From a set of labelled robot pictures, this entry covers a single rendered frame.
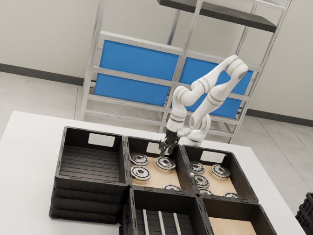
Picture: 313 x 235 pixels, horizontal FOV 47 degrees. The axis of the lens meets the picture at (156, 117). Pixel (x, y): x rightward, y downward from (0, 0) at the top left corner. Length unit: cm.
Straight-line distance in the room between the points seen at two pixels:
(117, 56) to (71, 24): 99
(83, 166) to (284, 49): 361
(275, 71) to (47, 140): 349
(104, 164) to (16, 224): 47
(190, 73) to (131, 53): 62
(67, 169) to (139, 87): 201
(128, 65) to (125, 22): 89
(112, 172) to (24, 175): 42
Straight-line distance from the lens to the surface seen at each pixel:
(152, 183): 173
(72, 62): 440
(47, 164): 192
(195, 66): 358
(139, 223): 152
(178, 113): 164
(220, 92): 185
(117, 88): 356
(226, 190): 188
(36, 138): 211
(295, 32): 487
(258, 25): 367
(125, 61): 346
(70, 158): 177
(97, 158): 180
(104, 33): 337
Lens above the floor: 186
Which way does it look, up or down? 26 degrees down
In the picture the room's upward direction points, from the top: 17 degrees clockwise
